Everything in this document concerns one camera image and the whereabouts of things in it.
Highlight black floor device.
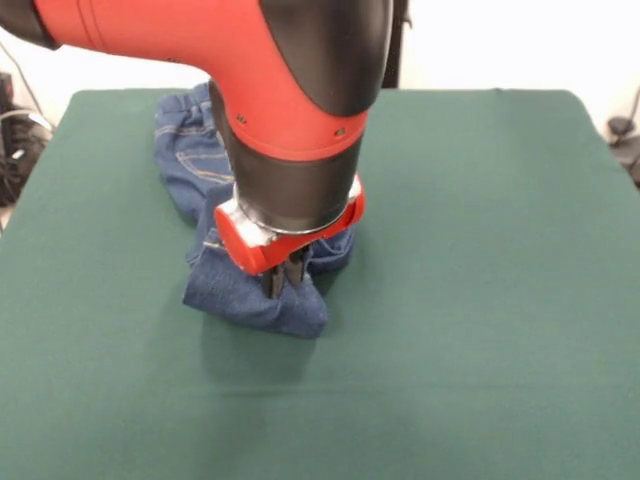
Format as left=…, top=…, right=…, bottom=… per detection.
left=606, top=115, right=640, bottom=189

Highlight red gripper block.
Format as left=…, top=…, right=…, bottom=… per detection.
left=213, top=173, right=368, bottom=301

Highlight dark green table cloth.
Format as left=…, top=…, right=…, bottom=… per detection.
left=0, top=88, right=640, bottom=480

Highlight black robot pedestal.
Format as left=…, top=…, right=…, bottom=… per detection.
left=382, top=0, right=415, bottom=90

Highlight blue denim jeans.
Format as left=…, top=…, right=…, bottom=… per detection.
left=151, top=82, right=357, bottom=341

